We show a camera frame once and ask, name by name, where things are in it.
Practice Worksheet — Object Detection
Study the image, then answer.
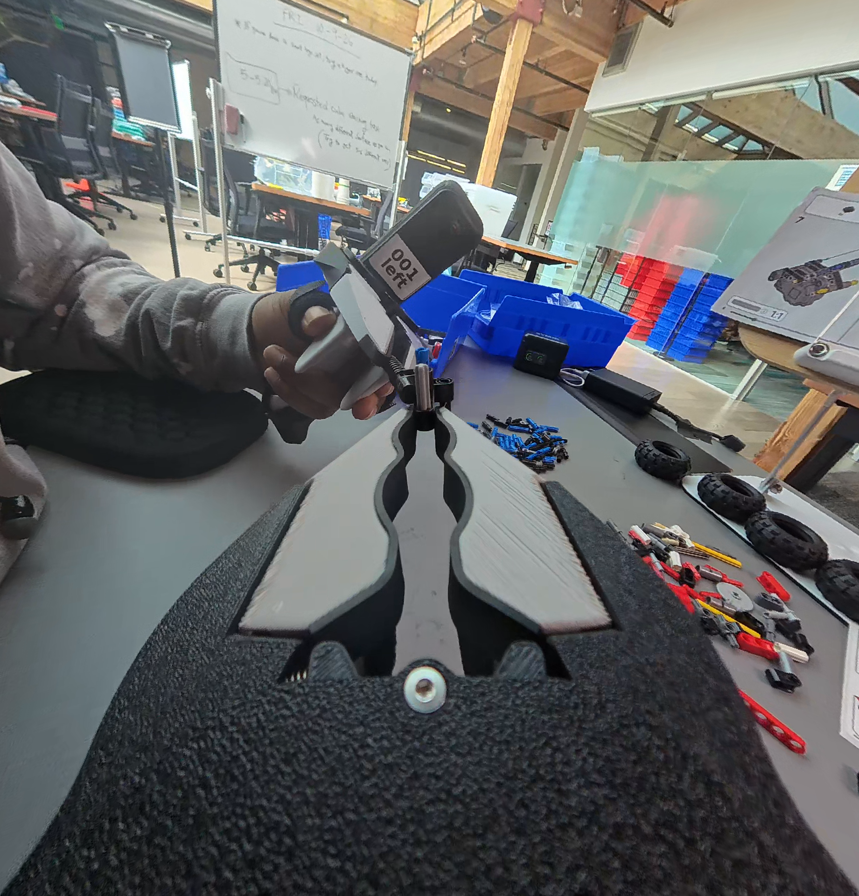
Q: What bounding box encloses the black power adapter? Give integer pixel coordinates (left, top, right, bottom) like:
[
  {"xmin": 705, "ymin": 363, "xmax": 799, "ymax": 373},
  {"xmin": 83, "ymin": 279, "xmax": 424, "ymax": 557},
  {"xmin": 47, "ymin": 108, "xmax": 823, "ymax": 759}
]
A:
[{"xmin": 583, "ymin": 367, "xmax": 663, "ymax": 414}]

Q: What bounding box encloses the black rubber toy tyre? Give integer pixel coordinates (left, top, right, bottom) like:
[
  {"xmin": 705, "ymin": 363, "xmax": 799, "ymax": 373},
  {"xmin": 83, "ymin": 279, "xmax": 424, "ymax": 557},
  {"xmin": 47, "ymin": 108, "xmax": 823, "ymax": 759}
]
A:
[
  {"xmin": 697, "ymin": 472, "xmax": 766, "ymax": 522},
  {"xmin": 636, "ymin": 440, "xmax": 691, "ymax": 482},
  {"xmin": 816, "ymin": 559, "xmax": 859, "ymax": 620},
  {"xmin": 744, "ymin": 510, "xmax": 829, "ymax": 571}
]

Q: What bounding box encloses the frosted glass partition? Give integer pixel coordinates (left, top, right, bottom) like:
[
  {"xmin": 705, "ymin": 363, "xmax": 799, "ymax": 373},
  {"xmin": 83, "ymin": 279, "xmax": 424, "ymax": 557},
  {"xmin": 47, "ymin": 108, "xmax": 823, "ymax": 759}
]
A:
[{"xmin": 541, "ymin": 157, "xmax": 859, "ymax": 330}]

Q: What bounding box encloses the wooden top office desk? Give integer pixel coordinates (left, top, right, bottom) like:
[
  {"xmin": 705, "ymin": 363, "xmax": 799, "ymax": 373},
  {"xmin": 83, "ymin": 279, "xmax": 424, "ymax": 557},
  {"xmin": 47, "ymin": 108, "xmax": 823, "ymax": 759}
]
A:
[
  {"xmin": 482, "ymin": 237, "xmax": 579, "ymax": 281},
  {"xmin": 251, "ymin": 183, "xmax": 374, "ymax": 246}
]

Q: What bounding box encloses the white rolling whiteboard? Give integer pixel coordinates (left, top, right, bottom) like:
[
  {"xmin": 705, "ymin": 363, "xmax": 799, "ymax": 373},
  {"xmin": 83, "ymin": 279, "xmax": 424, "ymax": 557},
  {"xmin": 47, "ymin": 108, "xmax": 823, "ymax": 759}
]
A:
[{"xmin": 207, "ymin": 0, "xmax": 416, "ymax": 284}]

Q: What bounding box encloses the person's grey hoodie torso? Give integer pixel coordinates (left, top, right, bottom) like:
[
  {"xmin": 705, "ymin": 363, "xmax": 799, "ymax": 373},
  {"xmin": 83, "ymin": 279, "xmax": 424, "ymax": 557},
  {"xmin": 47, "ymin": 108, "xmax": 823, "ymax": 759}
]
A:
[{"xmin": 0, "ymin": 336, "xmax": 49, "ymax": 610}]

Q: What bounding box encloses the black office chair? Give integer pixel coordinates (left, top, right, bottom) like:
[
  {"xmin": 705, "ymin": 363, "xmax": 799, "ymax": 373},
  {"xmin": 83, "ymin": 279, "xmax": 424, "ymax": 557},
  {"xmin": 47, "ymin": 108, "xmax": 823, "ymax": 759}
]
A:
[
  {"xmin": 51, "ymin": 77, "xmax": 138, "ymax": 235},
  {"xmin": 219, "ymin": 150, "xmax": 283, "ymax": 291}
]

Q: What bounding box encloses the wooden pillar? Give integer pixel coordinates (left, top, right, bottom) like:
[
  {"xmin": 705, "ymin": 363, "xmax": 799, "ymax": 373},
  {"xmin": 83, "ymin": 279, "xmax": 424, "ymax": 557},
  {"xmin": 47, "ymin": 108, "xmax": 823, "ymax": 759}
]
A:
[{"xmin": 475, "ymin": 14, "xmax": 535, "ymax": 186}]

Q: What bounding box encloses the blue plastic storage bin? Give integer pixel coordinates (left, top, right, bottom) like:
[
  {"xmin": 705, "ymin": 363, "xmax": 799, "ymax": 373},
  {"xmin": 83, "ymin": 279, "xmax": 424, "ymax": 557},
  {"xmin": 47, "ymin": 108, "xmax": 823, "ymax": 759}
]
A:
[
  {"xmin": 459, "ymin": 269, "xmax": 638, "ymax": 370},
  {"xmin": 275, "ymin": 260, "xmax": 488, "ymax": 379}
]

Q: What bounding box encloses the pile of blue black pins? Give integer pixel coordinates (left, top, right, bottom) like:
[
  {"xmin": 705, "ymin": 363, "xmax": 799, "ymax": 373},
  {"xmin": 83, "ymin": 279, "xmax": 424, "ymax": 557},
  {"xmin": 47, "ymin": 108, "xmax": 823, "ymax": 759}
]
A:
[{"xmin": 469, "ymin": 414, "xmax": 570, "ymax": 473}]

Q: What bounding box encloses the black power cable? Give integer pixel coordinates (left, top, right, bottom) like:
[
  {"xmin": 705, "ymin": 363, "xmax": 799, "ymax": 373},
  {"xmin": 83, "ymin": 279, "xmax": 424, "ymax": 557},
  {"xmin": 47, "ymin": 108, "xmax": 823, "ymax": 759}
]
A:
[{"xmin": 653, "ymin": 402, "xmax": 747, "ymax": 452}]

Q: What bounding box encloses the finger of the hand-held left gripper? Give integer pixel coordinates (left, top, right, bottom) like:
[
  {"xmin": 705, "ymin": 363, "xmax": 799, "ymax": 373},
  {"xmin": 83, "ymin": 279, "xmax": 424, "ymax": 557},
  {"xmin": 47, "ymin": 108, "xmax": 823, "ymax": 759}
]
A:
[
  {"xmin": 340, "ymin": 379, "xmax": 398, "ymax": 414},
  {"xmin": 328, "ymin": 274, "xmax": 421, "ymax": 366}
]

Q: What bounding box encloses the pile of assorted toy bricks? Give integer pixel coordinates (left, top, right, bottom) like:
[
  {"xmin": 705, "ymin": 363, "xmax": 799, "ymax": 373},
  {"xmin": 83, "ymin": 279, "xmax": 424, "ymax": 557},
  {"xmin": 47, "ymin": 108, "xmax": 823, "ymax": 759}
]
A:
[{"xmin": 608, "ymin": 521, "xmax": 817, "ymax": 756}]

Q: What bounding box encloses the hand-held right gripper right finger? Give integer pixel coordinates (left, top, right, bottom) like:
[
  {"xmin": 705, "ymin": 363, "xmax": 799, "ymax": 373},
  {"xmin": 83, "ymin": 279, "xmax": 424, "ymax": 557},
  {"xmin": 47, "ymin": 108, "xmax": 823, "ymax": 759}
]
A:
[{"xmin": 435, "ymin": 408, "xmax": 614, "ymax": 669}]

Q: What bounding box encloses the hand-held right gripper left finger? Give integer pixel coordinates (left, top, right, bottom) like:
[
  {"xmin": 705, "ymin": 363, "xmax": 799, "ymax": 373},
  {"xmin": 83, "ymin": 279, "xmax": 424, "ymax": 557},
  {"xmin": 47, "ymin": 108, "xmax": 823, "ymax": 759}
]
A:
[{"xmin": 237, "ymin": 408, "xmax": 412, "ymax": 662}]

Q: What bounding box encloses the stack of red blue bins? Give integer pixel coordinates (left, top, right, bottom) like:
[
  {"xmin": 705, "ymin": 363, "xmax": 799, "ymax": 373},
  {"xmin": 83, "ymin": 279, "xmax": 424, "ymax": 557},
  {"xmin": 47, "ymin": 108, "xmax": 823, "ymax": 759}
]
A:
[{"xmin": 597, "ymin": 255, "xmax": 734, "ymax": 361}]

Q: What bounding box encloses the building instruction booklet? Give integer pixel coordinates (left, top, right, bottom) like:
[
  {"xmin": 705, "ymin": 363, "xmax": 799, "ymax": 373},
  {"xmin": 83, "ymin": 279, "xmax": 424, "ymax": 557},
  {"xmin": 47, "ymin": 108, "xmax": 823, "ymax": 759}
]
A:
[{"xmin": 711, "ymin": 185, "xmax": 859, "ymax": 352}]

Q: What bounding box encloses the person's left forearm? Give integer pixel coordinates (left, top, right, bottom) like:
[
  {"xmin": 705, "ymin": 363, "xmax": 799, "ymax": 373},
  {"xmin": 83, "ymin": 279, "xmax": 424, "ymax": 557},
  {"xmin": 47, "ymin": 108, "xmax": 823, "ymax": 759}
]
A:
[{"xmin": 0, "ymin": 112, "xmax": 265, "ymax": 375}]

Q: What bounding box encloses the white easel board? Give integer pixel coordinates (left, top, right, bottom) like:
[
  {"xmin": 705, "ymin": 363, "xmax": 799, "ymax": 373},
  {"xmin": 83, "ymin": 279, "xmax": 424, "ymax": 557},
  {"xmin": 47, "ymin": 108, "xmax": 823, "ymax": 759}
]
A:
[{"xmin": 170, "ymin": 59, "xmax": 201, "ymax": 225}]

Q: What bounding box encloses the black easel board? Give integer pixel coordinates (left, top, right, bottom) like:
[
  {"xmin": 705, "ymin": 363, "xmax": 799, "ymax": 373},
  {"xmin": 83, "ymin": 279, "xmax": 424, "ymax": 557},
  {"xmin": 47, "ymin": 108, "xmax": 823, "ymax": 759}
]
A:
[{"xmin": 106, "ymin": 21, "xmax": 185, "ymax": 277}]

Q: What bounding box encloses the black grey toy brick assembly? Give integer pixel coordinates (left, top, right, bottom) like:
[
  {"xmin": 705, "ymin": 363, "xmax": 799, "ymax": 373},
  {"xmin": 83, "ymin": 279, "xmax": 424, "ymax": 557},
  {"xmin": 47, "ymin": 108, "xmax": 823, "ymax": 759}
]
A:
[{"xmin": 410, "ymin": 363, "xmax": 457, "ymax": 434}]

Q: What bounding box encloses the person's left hand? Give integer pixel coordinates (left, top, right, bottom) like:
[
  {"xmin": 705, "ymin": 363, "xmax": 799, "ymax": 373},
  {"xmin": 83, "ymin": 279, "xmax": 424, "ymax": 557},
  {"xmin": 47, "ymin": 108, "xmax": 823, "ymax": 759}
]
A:
[{"xmin": 251, "ymin": 290, "xmax": 397, "ymax": 421}]

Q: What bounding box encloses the black battery charger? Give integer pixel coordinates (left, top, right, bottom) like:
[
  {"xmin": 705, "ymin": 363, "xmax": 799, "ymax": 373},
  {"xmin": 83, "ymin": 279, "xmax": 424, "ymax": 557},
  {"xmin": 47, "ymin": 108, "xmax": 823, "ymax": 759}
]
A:
[{"xmin": 513, "ymin": 333, "xmax": 570, "ymax": 379}]

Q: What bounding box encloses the grey desk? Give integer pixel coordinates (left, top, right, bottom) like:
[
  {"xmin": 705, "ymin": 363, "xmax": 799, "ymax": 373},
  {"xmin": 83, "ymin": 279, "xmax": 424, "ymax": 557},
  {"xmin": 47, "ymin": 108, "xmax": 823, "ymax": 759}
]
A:
[{"xmin": 0, "ymin": 346, "xmax": 859, "ymax": 896}]

